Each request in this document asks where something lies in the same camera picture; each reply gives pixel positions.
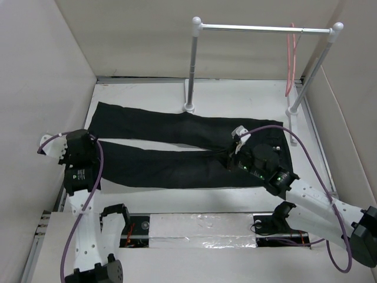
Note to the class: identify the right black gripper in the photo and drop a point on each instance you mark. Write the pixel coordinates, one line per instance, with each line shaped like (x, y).
(232, 157)

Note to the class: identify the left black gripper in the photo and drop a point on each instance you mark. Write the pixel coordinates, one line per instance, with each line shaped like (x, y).
(66, 157)

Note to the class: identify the black trousers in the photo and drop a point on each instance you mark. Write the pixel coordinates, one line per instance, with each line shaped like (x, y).
(177, 151)

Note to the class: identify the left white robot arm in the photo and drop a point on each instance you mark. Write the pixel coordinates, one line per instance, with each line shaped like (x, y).
(90, 252)

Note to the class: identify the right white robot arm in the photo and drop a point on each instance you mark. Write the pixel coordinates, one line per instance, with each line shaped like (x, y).
(307, 209)

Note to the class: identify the pink clothes hanger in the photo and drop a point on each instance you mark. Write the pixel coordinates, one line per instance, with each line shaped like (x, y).
(291, 61)

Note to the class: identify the silver foil covered panel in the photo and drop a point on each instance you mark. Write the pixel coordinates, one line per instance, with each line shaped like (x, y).
(201, 230)

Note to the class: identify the white and silver clothes rack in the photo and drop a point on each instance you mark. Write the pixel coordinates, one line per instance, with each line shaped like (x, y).
(294, 100)

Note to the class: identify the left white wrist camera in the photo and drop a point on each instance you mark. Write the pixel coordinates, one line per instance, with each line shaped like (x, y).
(54, 146)

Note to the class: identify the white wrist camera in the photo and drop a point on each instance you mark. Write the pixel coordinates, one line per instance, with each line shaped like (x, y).
(54, 146)
(240, 136)

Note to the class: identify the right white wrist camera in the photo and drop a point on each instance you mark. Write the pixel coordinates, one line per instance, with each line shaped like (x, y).
(240, 136)

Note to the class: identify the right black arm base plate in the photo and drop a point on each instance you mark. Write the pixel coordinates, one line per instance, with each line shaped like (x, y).
(270, 235)

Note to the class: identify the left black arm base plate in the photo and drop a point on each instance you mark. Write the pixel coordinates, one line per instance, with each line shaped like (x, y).
(136, 234)

